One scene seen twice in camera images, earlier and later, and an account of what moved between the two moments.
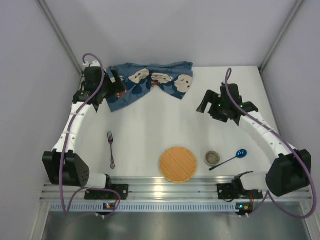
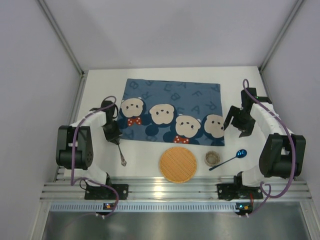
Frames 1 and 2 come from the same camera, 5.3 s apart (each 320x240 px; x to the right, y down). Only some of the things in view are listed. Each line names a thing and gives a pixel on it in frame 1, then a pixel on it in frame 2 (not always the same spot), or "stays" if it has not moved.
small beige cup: x=212 y=158 stays
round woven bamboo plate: x=178 y=165 stays
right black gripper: x=211 y=102 -> x=240 y=122
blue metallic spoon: x=240 y=154 stays
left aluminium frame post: x=45 y=9 stays
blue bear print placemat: x=174 y=78 -> x=175 y=112
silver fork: x=110 y=141 -> x=123 y=162
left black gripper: x=115 y=81 -> x=113 y=135
